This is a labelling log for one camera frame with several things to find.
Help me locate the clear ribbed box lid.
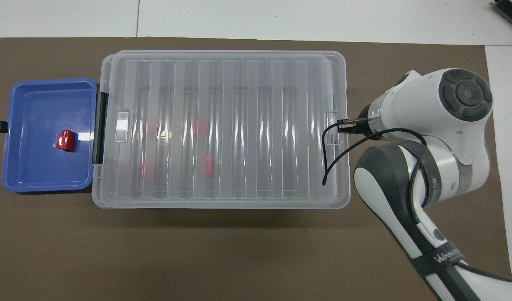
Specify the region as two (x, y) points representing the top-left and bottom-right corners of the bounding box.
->
(92, 50), (351, 209)

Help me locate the blue plastic tray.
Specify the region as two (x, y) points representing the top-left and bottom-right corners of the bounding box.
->
(1, 78), (98, 194)

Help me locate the clear plastic storage box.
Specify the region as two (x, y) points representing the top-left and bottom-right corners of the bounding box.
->
(99, 53), (344, 206)

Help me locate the brown paper table mat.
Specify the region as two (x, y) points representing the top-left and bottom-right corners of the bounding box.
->
(0, 37), (512, 301)

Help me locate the dark finned metal device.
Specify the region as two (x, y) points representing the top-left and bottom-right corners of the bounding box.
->
(492, 0), (512, 21)

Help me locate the black box latch handle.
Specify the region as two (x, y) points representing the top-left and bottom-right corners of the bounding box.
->
(92, 92), (109, 164)

